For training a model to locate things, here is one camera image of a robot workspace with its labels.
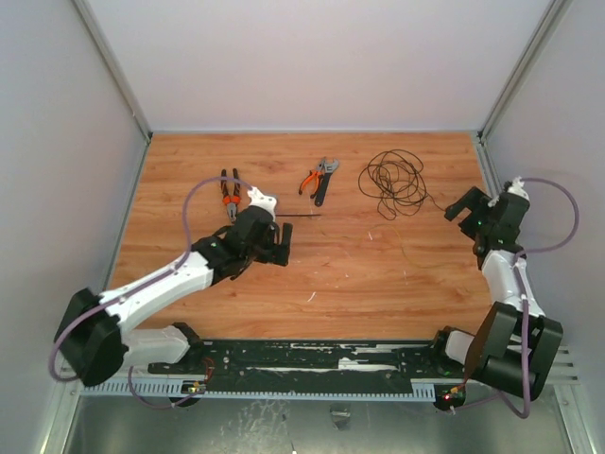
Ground black wire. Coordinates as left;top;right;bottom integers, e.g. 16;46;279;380
357;148;448;220

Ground aluminium frame rails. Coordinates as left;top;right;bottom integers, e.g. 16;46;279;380
545;346;579;386

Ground black zip tie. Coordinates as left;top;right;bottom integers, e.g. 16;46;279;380
275;214;322;218

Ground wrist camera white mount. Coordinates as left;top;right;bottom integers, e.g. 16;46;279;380
488;177;529;208
247;186;278;219

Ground small orange black pliers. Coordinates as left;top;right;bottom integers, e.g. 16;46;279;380
298;161;324;199

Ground large orange black pliers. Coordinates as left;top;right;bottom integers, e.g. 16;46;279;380
220;168;241;223

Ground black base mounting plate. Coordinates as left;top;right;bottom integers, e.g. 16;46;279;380
147;340;463;385

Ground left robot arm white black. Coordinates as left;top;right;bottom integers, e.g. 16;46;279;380
53;206;293;387

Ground grey slotted cable duct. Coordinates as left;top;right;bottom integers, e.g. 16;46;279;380
81;375;436;403

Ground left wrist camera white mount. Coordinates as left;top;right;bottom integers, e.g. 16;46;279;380
247;186;278;219

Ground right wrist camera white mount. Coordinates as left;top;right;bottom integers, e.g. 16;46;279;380
488;177;529;208

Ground adjustable wrench black handle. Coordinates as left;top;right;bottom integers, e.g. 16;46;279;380
314;159;339;207

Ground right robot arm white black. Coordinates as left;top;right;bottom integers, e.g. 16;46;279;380
428;180;563;403

